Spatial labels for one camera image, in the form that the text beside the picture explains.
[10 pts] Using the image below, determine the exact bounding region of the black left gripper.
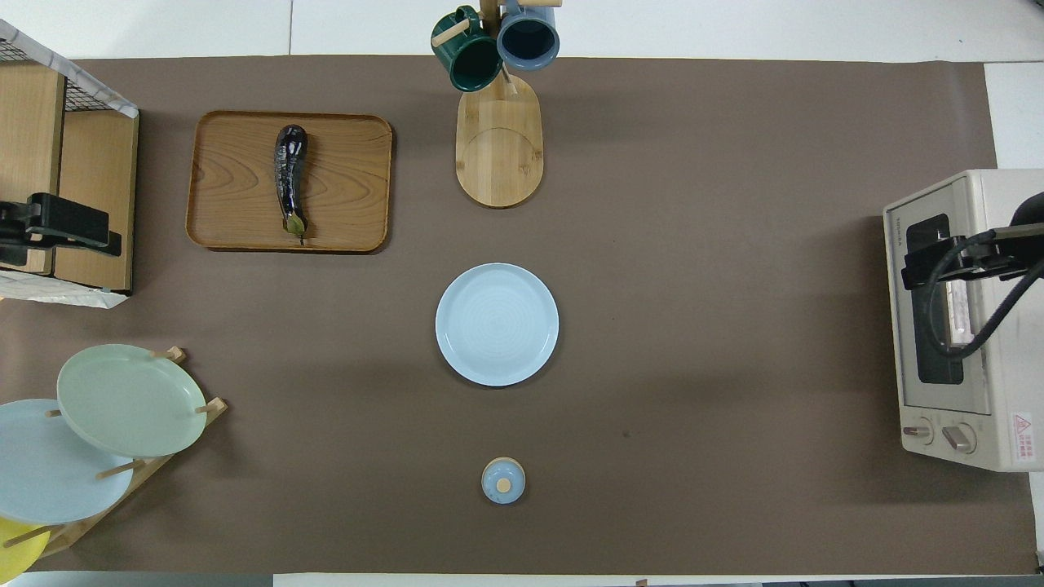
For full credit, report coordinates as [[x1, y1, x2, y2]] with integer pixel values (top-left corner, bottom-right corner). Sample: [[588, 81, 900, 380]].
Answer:
[[0, 193, 124, 267]]

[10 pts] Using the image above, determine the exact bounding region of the wooden mug tree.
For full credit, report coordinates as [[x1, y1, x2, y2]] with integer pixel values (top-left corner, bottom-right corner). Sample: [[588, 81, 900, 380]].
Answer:
[[431, 0, 564, 209]]

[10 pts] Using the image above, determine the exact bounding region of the light blue serving plate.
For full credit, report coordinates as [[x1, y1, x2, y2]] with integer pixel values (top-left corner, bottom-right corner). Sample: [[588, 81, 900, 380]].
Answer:
[[435, 263, 560, 387]]

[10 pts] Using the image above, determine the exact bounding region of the blue mug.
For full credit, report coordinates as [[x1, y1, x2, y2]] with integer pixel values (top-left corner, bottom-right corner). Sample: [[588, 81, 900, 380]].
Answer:
[[496, 4, 561, 72]]

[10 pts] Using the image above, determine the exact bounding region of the pale green plate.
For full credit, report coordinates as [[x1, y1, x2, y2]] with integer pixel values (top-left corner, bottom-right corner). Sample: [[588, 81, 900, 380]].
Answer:
[[56, 343, 208, 458]]

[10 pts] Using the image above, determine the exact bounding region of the white patterned cloth liner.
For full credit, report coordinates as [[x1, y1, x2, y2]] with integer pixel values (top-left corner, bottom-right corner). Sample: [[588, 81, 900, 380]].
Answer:
[[0, 18, 139, 309]]

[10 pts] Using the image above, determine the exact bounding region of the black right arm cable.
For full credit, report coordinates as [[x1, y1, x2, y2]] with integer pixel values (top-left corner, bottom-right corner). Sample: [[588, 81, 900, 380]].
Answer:
[[928, 231, 1044, 364]]

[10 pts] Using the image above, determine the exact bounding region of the wooden plate rack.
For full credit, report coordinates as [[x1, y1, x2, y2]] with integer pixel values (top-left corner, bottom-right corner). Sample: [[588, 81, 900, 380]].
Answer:
[[0, 346, 229, 559]]

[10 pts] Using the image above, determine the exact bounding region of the wooden shelf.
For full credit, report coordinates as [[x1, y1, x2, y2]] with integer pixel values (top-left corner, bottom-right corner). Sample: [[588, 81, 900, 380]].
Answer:
[[0, 61, 139, 294]]

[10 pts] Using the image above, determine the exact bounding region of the dark purple eggplant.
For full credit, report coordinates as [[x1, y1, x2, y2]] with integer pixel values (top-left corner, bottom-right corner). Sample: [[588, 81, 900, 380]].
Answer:
[[273, 124, 311, 245]]

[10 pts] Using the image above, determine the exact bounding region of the glass toaster oven door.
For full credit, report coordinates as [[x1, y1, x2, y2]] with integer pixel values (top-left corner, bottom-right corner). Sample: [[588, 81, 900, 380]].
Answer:
[[885, 186, 993, 417]]

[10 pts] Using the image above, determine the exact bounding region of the wooden serving tray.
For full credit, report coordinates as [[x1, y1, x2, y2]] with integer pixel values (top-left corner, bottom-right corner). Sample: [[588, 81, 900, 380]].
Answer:
[[186, 110, 394, 254]]

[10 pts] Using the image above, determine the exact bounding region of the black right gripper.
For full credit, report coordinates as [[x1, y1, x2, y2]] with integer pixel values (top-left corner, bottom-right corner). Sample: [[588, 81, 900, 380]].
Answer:
[[900, 231, 1044, 291]]

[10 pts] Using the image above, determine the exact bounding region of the light blue plate in rack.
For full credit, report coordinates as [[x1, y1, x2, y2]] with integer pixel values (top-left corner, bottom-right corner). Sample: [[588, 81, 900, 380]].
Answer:
[[0, 399, 135, 525]]

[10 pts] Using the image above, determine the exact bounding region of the small blue service bell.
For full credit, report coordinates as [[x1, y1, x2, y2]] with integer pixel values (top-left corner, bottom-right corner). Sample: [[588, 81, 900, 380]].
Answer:
[[481, 457, 527, 505]]

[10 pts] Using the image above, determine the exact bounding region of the yellow plate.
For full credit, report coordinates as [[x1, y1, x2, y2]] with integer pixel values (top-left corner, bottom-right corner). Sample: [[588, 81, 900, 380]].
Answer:
[[0, 516, 48, 581]]

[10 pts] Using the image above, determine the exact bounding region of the cream toaster oven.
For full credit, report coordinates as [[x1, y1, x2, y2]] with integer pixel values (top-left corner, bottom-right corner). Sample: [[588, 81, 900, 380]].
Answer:
[[883, 169, 1044, 474]]

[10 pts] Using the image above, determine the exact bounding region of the dark green mug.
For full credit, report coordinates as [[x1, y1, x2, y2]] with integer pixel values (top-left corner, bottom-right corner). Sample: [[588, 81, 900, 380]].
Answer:
[[431, 7, 504, 92]]

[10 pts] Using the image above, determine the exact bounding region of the brown table mat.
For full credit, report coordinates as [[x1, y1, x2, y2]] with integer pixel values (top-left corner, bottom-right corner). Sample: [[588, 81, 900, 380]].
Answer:
[[0, 55, 1041, 576]]

